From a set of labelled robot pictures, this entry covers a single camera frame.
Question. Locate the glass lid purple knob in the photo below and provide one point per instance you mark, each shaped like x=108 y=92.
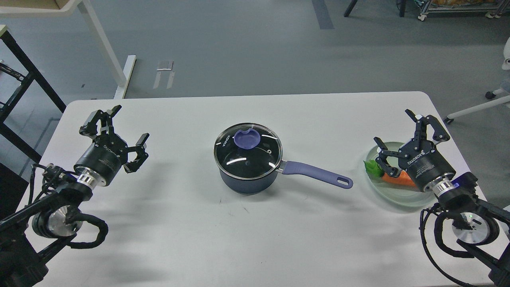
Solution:
x=252 y=141

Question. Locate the clear glass plate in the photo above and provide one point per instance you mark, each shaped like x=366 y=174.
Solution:
x=399 y=194

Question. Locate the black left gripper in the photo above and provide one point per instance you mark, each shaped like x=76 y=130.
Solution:
x=105 y=156

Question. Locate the metal wheeled cart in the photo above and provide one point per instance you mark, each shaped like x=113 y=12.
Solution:
x=491 y=8

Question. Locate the black furniture legs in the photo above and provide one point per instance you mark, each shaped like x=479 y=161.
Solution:
x=394 y=7

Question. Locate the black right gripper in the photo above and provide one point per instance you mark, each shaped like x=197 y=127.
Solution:
x=423 y=164

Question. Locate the blue saucepan with handle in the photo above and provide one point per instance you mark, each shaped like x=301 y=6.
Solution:
x=246 y=177

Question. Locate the orange carrot green top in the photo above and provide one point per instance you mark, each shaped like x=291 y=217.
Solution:
x=375 y=170

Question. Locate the white office chair base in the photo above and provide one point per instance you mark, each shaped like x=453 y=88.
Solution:
x=495 y=97

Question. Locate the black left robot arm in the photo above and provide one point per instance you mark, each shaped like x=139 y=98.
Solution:
x=52 y=220

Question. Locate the white desk frame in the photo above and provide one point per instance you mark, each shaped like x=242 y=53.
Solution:
x=65 y=8

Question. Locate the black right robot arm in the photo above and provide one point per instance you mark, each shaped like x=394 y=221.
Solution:
x=464 y=222

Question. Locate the black metal rack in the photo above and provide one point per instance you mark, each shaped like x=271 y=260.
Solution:
x=33 y=75

